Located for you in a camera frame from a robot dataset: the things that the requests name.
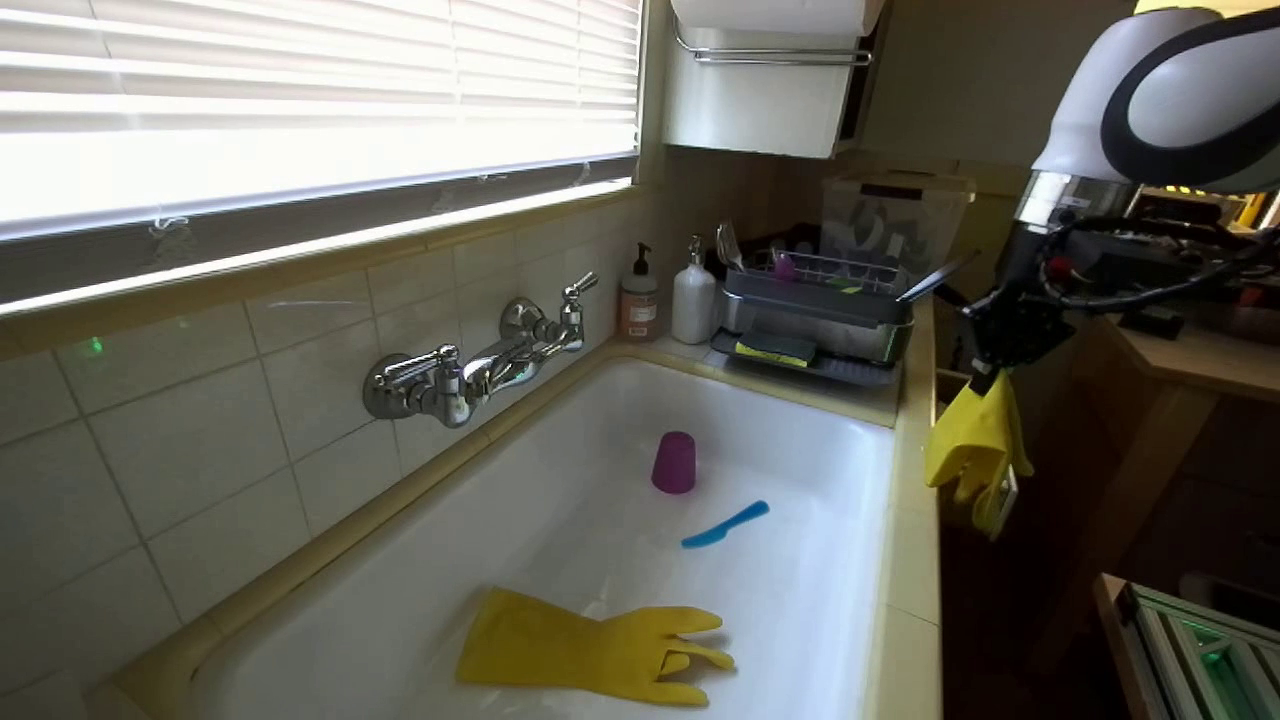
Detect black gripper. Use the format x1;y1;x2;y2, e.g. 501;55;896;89
958;265;1078;401

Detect yellow rubber glove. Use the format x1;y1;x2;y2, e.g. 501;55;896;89
451;585;740;711
925;366;1039;543

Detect white ceramic sink basin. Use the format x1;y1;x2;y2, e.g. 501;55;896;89
195;354;898;720

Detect cardboard box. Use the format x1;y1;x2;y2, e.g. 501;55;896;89
817;172;980;273

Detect gray dish rack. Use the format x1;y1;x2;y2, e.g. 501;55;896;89
716;246;925;362

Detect wooden table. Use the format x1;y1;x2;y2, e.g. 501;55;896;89
1098;314;1280;593

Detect yellow green sponge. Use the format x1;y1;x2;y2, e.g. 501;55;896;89
728;338;818;376

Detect blue plastic knife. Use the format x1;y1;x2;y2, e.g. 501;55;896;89
676;495;776;552

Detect white soap bottle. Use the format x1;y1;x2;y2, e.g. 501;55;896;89
668;234;724;347

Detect purple plastic cup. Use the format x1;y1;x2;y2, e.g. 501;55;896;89
649;426;704;499

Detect white green robot cart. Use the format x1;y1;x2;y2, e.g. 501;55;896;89
1091;567;1280;720

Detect brown soap pump bottle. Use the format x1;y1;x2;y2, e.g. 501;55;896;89
617;241;663;345

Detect wide white window blinds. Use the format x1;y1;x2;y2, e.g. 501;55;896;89
0;0;649;246

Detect chrome wall faucet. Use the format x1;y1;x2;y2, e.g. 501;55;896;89
358;267;602;432

